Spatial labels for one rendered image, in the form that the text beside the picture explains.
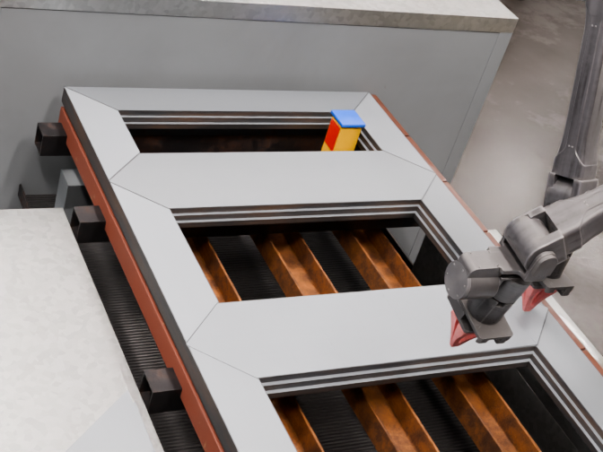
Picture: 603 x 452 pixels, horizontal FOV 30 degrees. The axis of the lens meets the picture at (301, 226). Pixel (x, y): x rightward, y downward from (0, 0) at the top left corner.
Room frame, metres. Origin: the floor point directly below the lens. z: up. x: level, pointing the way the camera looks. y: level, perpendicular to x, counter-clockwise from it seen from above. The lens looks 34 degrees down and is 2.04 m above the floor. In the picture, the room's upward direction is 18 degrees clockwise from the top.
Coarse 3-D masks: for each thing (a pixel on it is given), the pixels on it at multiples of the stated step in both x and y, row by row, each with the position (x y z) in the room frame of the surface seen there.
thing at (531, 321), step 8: (520, 296) 1.79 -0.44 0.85; (520, 304) 1.77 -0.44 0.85; (512, 312) 1.73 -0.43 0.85; (520, 312) 1.74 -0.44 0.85; (528, 312) 1.75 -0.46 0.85; (536, 312) 1.76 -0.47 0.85; (520, 320) 1.72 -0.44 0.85; (528, 320) 1.72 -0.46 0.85; (536, 320) 1.73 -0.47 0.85; (544, 320) 1.74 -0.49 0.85; (528, 328) 1.70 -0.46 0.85; (536, 328) 1.71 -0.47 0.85; (536, 336) 1.68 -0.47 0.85
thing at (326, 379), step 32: (64, 96) 1.99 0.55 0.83; (128, 128) 1.98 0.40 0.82; (160, 128) 2.02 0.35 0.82; (192, 128) 2.06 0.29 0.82; (224, 128) 2.11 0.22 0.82; (256, 128) 2.15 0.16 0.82; (288, 128) 2.20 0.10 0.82; (320, 128) 2.24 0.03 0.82; (96, 160) 1.80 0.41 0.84; (128, 224) 1.62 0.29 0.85; (192, 224) 1.72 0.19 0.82; (224, 224) 1.76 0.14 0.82; (448, 256) 1.89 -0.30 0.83; (160, 288) 1.48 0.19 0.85; (480, 352) 1.59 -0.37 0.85; (512, 352) 1.63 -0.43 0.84; (288, 384) 1.36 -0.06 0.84; (320, 384) 1.40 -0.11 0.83; (352, 384) 1.43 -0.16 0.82; (544, 384) 1.59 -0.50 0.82; (576, 416) 1.53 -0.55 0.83; (224, 448) 1.20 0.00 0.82
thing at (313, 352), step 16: (272, 304) 1.53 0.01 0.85; (288, 304) 1.54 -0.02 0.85; (304, 304) 1.56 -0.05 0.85; (288, 320) 1.50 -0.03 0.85; (304, 320) 1.51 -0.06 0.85; (288, 336) 1.46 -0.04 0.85; (304, 336) 1.47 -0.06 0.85; (320, 336) 1.49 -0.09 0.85; (304, 352) 1.43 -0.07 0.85; (320, 352) 1.45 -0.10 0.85; (336, 352) 1.46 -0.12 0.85; (304, 368) 1.40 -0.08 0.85; (320, 368) 1.41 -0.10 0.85; (336, 368) 1.42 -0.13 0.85
